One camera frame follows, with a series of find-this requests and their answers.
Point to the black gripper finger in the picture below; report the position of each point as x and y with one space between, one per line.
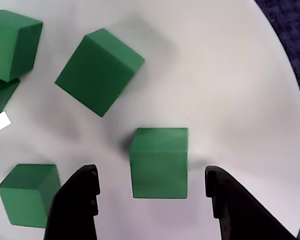
72 207
240 220

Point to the white round plate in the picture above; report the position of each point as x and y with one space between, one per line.
215 75

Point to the green cube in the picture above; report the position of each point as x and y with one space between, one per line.
97 75
7 47
1 97
160 170
25 200

